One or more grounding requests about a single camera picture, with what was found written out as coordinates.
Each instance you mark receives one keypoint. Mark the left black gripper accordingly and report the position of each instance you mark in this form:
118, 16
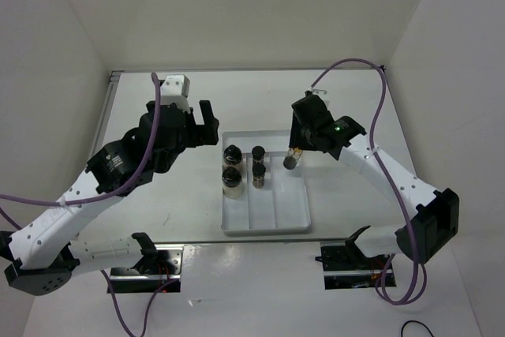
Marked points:
207, 133

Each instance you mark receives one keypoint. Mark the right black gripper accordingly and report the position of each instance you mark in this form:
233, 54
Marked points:
296, 140

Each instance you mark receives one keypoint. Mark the tall gold band bottle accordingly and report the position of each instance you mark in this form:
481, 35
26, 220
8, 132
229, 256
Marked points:
292, 158

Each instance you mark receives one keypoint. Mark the large jar brown spice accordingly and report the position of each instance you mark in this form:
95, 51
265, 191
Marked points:
232, 157

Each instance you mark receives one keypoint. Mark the small red label spice jar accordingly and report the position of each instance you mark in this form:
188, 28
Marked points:
258, 154

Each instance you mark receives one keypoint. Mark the small dark label spice jar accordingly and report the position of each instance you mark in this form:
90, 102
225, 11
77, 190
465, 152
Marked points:
258, 175

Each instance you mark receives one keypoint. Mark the large jar white contents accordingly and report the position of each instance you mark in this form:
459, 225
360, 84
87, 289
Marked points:
232, 183

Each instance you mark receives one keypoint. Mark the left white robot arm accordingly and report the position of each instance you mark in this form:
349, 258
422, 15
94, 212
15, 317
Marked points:
45, 254

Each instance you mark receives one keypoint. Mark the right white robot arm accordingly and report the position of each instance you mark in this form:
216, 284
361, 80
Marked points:
432, 215

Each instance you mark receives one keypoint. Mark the white compartment organizer tray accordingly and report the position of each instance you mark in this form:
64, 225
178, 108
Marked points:
281, 206

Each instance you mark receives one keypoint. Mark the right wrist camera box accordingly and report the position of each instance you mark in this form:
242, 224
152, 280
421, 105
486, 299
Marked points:
323, 94

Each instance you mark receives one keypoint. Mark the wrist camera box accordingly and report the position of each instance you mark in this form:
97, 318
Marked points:
175, 90
323, 94

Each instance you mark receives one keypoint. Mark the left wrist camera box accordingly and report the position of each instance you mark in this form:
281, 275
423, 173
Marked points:
175, 90

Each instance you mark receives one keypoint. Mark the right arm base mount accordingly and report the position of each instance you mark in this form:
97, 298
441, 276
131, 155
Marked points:
344, 269

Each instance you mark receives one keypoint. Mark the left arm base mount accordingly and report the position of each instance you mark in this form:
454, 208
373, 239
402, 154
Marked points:
165, 272

